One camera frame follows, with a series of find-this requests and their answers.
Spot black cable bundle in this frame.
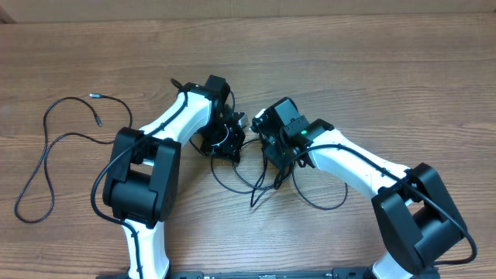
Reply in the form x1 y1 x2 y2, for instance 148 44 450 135
188 137 349 212

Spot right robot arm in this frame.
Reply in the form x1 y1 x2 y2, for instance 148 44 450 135
251 98 467 278

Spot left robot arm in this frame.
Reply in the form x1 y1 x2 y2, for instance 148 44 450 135
96 75 246 278

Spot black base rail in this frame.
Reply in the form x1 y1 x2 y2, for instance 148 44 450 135
96 266 441 279

